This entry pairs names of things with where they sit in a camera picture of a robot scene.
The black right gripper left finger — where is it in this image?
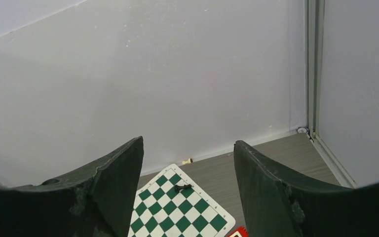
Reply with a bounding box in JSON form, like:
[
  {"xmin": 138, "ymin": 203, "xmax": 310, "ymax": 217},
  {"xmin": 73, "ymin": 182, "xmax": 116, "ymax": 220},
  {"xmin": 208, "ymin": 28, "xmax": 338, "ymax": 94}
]
[{"xmin": 0, "ymin": 137, "xmax": 144, "ymax": 237}]

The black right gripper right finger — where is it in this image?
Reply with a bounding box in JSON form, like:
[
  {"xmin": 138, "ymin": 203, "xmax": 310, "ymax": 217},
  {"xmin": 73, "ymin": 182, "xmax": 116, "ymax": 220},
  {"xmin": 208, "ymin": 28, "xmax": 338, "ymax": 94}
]
[{"xmin": 233, "ymin": 140, "xmax": 379, "ymax": 237}]

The red white grid block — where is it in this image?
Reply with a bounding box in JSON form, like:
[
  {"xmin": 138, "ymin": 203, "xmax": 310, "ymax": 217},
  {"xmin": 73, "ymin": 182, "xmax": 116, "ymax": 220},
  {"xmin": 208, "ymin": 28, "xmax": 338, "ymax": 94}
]
[{"xmin": 227, "ymin": 226, "xmax": 249, "ymax": 237}]

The green white chess mat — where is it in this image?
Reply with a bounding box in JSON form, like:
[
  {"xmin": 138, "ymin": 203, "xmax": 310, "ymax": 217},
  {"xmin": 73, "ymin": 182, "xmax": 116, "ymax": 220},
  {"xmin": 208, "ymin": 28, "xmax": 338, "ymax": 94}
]
[{"xmin": 128, "ymin": 164, "xmax": 236, "ymax": 237}]

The black chess piece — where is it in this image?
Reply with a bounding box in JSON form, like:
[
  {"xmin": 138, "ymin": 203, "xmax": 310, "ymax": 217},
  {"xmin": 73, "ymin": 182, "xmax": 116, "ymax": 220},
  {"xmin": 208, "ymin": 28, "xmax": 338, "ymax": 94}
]
[{"xmin": 174, "ymin": 184, "xmax": 192, "ymax": 193}]

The white chess piece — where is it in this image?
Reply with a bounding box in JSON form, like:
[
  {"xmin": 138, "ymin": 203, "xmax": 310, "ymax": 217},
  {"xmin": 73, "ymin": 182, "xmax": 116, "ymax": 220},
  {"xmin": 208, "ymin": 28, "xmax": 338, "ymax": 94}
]
[{"xmin": 182, "ymin": 158, "xmax": 193, "ymax": 165}]

